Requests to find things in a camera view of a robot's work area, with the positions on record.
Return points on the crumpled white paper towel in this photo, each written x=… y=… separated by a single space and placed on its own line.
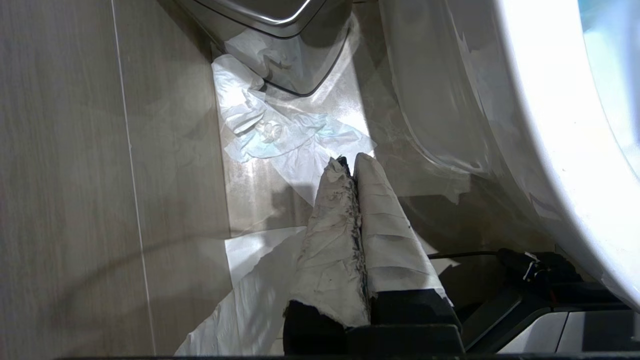
x=280 y=132

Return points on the steel trash bin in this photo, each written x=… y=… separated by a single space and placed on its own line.
x=280 y=35

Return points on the white toilet bowl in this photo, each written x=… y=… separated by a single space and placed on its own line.
x=520 y=125

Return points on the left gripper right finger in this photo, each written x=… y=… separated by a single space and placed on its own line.
x=395 y=240

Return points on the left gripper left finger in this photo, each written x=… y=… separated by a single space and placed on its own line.
x=331 y=250

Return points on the white paper sheet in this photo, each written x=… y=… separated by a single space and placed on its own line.
x=250 y=295

